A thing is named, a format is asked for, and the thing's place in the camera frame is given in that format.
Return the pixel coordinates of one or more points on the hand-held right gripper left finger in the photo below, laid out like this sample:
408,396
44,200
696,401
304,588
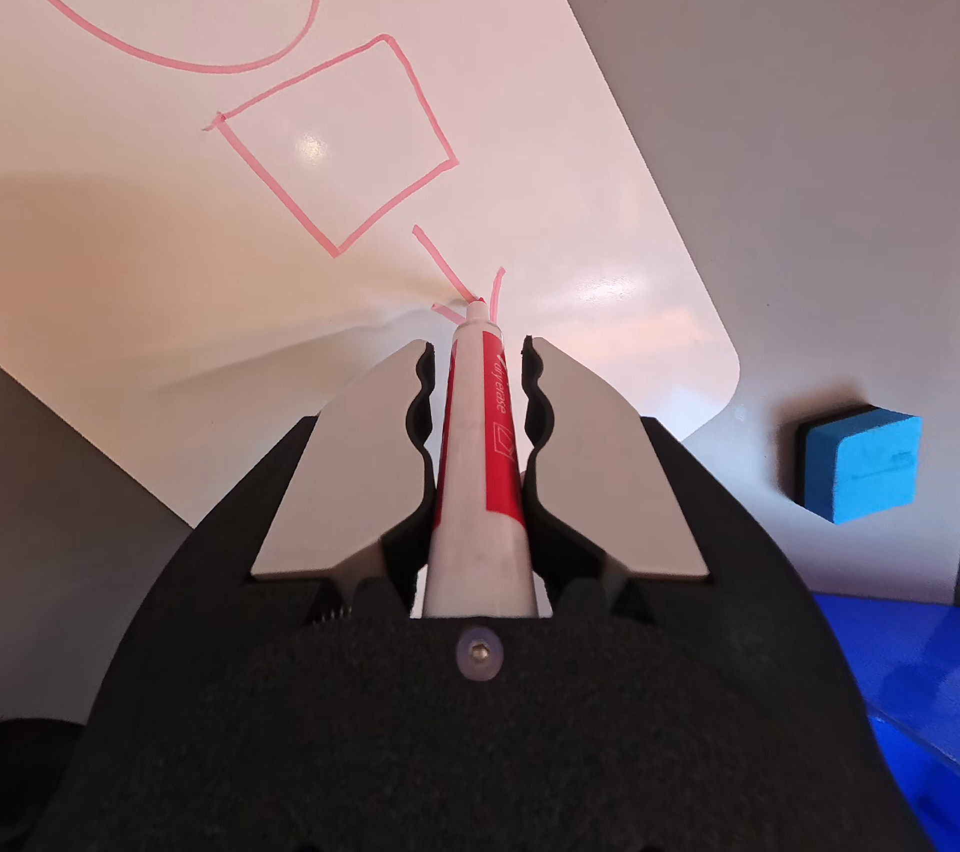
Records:
352,484

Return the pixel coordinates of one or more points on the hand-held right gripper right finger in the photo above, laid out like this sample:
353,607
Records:
607,484

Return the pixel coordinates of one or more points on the red dry erase marker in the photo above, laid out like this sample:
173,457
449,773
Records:
480,492

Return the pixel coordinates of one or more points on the blue foam eraser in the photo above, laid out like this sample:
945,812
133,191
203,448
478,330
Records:
870,465

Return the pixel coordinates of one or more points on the white whiteboard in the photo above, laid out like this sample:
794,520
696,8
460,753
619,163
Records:
150,229

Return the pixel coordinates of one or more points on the blue plastic bin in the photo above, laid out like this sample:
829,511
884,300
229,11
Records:
907,702

